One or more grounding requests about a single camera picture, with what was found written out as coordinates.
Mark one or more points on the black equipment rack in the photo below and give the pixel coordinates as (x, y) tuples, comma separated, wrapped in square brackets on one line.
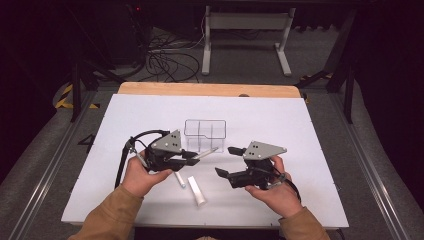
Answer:
[(126, 33)]

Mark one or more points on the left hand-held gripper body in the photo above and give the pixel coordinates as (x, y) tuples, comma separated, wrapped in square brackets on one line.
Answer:
[(166, 145)]

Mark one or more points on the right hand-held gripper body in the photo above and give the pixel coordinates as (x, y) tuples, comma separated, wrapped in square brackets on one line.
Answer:
[(260, 151)]

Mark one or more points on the clear plastic pen organizer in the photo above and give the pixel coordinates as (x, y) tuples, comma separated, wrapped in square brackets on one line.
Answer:
[(200, 133)]

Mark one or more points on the person's left hand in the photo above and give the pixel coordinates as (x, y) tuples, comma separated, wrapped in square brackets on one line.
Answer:
[(140, 180)]

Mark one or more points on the white pen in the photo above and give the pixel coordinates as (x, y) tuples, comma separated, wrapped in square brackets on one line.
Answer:
[(180, 181)]

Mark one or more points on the white paper mat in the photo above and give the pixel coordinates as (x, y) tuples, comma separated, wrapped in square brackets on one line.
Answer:
[(283, 116)]

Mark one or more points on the wooden table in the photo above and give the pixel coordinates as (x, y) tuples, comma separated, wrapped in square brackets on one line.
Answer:
[(200, 89)]

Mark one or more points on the aluminium floor rail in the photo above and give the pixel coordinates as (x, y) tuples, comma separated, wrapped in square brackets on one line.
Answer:
[(366, 173), (50, 173)]

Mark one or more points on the white metal stand frame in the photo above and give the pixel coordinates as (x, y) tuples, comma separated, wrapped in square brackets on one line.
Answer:
[(246, 20)]

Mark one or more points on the black metal stand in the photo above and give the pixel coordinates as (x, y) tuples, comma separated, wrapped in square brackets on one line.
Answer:
[(76, 93), (349, 96)]

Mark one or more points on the white eraser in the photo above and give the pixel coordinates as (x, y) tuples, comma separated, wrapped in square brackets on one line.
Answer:
[(196, 190)]

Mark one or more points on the person's right hand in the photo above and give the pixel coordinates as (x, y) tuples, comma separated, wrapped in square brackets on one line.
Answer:
[(280, 200)]

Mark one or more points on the yellow black hazard tape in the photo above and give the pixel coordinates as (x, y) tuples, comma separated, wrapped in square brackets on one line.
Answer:
[(63, 100)]

